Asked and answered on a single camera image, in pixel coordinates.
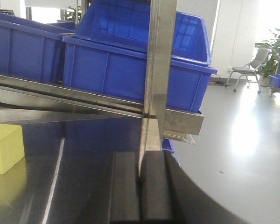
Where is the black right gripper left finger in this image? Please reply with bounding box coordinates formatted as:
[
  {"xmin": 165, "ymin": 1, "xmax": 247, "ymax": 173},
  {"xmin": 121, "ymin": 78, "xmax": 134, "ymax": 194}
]
[{"xmin": 110, "ymin": 152, "xmax": 140, "ymax": 222}]

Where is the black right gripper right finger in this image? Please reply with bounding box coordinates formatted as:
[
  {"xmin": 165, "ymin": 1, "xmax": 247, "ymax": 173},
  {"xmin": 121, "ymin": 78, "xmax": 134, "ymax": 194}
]
[{"xmin": 140, "ymin": 151, "xmax": 245, "ymax": 224}]

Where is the yellow foam block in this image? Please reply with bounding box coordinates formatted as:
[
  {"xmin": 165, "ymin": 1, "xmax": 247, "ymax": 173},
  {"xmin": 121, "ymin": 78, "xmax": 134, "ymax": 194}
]
[{"xmin": 0, "ymin": 123, "xmax": 25, "ymax": 175}]

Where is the stainless steel shelf rack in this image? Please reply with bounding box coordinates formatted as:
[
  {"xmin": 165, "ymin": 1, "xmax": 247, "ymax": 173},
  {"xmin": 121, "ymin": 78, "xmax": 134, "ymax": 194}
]
[{"xmin": 0, "ymin": 0, "xmax": 205, "ymax": 178}]

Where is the blue plastic bin front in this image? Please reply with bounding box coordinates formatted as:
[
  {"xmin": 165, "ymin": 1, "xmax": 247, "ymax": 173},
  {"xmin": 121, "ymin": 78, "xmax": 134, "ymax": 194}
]
[{"xmin": 63, "ymin": 36, "xmax": 217, "ymax": 112}]

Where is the distant blue bin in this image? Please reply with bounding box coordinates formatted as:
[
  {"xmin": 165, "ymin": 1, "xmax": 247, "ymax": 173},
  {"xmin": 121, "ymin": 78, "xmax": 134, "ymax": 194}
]
[{"xmin": 268, "ymin": 74, "xmax": 280, "ymax": 86}]

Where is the green potted plant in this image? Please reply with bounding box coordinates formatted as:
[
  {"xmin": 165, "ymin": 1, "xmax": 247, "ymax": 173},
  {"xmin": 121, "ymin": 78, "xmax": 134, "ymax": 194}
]
[{"xmin": 255, "ymin": 28, "xmax": 280, "ymax": 86}]

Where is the grey office chair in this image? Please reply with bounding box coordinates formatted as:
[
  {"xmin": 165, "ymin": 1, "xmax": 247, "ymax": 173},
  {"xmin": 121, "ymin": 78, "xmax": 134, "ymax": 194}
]
[{"xmin": 224, "ymin": 49, "xmax": 270, "ymax": 94}]

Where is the blue plastic bin tilted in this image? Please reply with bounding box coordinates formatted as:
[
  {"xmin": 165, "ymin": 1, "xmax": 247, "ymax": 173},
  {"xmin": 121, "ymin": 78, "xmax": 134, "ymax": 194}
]
[{"xmin": 75, "ymin": 0, "xmax": 211, "ymax": 66}]

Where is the blue plastic bin left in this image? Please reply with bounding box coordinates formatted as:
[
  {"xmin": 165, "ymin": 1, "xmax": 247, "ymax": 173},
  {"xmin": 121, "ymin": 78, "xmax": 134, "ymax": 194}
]
[{"xmin": 0, "ymin": 12, "xmax": 73, "ymax": 83}]

